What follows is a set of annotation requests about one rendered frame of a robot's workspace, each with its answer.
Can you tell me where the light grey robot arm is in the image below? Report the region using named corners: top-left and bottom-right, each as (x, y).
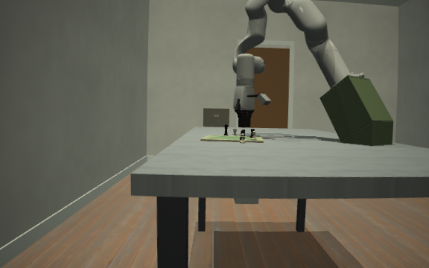
top-left (232, 0), bottom-right (364, 88)

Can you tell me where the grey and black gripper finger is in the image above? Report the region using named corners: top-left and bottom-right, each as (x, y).
top-left (235, 99), bottom-right (246, 127)
top-left (244, 110), bottom-right (254, 127)

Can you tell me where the green and cream chessboard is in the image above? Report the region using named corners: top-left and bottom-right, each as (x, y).
top-left (200, 135), bottom-right (264, 143)

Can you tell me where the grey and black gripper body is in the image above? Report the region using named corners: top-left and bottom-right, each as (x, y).
top-left (233, 85), bottom-right (255, 110)

